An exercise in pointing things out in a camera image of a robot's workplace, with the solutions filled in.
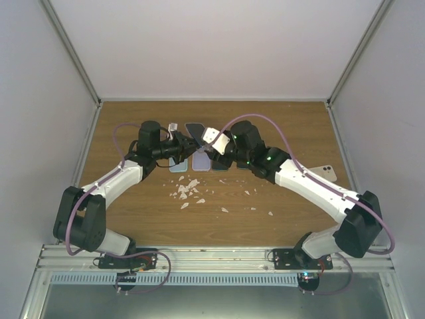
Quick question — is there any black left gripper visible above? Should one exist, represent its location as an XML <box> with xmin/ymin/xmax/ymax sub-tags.
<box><xmin>153</xmin><ymin>130</ymin><xmax>202</xmax><ymax>165</ymax></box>

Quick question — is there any light blue phone case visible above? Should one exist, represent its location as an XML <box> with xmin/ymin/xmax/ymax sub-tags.
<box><xmin>169</xmin><ymin>158</ymin><xmax>188</xmax><ymax>173</ymax></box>

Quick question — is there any blue magsafe phone case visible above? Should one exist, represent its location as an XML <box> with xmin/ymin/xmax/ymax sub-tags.
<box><xmin>185</xmin><ymin>123</ymin><xmax>205</xmax><ymax>148</ymax></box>

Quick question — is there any lavender phone case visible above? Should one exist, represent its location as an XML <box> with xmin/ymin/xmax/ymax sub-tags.
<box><xmin>192</xmin><ymin>149</ymin><xmax>211</xmax><ymax>171</ymax></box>

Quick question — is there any dark green smartphone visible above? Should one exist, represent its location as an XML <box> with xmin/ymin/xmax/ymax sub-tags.
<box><xmin>212</xmin><ymin>160</ymin><xmax>230</xmax><ymax>171</ymax></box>

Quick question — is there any white phone stand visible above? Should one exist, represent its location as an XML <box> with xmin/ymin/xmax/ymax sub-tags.
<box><xmin>309</xmin><ymin>165</ymin><xmax>337</xmax><ymax>182</ymax></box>

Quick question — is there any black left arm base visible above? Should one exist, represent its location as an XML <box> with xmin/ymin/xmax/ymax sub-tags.
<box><xmin>94</xmin><ymin>248</ymin><xmax>158</xmax><ymax>271</ymax></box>

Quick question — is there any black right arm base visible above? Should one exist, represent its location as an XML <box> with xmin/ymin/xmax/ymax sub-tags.
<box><xmin>271</xmin><ymin>248</ymin><xmax>333</xmax><ymax>270</ymax></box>

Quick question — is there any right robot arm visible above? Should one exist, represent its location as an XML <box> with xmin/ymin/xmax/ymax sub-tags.
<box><xmin>203</xmin><ymin>120</ymin><xmax>383</xmax><ymax>269</ymax></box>

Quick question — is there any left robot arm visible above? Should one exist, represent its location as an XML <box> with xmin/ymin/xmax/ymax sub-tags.
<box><xmin>53</xmin><ymin>121</ymin><xmax>199</xmax><ymax>268</ymax></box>

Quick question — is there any white debris pile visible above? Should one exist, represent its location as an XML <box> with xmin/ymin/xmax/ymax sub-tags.
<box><xmin>169</xmin><ymin>175</ymin><xmax>207</xmax><ymax>210</ymax></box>

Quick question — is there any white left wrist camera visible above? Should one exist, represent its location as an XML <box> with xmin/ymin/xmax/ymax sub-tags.
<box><xmin>167</xmin><ymin>122</ymin><xmax>178</xmax><ymax>140</ymax></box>

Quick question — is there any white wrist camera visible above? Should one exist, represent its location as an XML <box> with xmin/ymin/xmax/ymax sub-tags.
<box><xmin>167</xmin><ymin>122</ymin><xmax>178</xmax><ymax>140</ymax></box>
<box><xmin>201</xmin><ymin>127</ymin><xmax>230</xmax><ymax>156</ymax></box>

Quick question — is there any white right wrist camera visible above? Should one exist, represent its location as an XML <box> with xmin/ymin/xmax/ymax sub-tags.
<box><xmin>201</xmin><ymin>127</ymin><xmax>230</xmax><ymax>156</ymax></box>

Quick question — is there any white slotted cable duct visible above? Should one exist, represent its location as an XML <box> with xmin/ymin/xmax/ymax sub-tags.
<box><xmin>50</xmin><ymin>272</ymin><xmax>298</xmax><ymax>287</ymax></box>

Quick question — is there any aluminium front rail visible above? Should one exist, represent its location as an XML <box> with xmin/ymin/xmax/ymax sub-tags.
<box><xmin>36</xmin><ymin>245</ymin><xmax>394</xmax><ymax>273</ymax></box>

